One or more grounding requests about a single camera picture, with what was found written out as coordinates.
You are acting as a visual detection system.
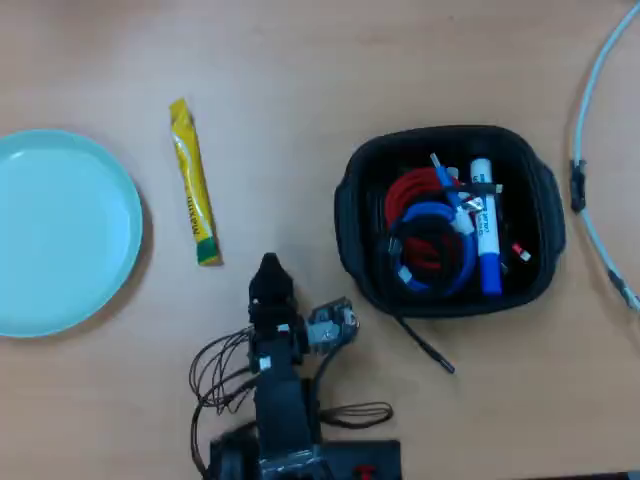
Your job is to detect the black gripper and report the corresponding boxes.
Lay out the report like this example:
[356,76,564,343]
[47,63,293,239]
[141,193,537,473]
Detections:
[247,252,310,374]

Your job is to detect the yellow instant coffee stick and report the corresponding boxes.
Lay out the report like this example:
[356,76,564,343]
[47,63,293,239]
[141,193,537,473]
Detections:
[168,97,224,267]

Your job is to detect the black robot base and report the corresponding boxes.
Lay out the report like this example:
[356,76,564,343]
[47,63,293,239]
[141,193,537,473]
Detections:
[208,438,404,480]

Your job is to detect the black plastic tray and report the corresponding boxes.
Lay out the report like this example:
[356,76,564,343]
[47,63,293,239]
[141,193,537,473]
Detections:
[333,124,567,320]

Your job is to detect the blue white USB connector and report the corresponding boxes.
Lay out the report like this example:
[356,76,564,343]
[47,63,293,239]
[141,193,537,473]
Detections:
[429,153,475,235]

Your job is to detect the light blue plate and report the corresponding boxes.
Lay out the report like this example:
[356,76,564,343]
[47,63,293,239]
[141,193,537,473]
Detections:
[0,128,145,339]

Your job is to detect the blue and white marker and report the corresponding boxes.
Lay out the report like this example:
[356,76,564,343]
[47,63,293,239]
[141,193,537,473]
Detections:
[469,158,504,297]

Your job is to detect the small wrist camera board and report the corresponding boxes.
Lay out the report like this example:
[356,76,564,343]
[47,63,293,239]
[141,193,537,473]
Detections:
[305,297,361,354]

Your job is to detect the thick black camera cable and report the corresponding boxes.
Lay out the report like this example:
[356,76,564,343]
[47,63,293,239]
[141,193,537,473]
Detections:
[310,344,347,401]

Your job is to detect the thin black wires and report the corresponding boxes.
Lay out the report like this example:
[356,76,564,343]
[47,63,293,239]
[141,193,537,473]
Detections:
[188,327,261,474]

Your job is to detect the black cable with plug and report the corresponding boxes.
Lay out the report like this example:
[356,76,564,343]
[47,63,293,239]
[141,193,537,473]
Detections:
[393,313,457,375]

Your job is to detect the red coiled cable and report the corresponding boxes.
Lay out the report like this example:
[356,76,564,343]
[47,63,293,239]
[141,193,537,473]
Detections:
[383,167,454,234]

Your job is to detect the black looped cord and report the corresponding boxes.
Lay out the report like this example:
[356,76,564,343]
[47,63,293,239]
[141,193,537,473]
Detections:
[318,402,395,429]

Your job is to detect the blue coiled cable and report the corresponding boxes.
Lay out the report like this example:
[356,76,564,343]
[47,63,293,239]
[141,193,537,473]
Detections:
[387,199,480,300]

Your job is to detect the short black white-tipped cable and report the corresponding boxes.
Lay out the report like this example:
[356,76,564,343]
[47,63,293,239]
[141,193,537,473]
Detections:
[457,182,504,197]

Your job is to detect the black cable connector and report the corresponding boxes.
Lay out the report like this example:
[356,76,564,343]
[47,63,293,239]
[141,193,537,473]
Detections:
[569,158,588,214]

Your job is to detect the white cable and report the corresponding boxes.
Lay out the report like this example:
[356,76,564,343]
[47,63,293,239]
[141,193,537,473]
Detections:
[571,1,640,312]

